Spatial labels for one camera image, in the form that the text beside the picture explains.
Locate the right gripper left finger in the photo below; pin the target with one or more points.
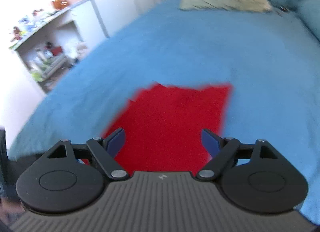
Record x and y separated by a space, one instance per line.
69 177

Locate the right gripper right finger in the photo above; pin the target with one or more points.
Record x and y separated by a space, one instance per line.
255 177

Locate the green pillow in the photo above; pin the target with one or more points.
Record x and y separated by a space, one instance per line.
236 5

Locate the blue bed sheet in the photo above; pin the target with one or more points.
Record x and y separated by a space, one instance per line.
271 59

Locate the teal rolled duvet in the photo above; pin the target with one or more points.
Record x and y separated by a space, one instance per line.
309 13

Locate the red cloth garment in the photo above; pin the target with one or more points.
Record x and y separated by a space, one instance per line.
159 129

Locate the white shelf unit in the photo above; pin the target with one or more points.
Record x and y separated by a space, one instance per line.
55 37

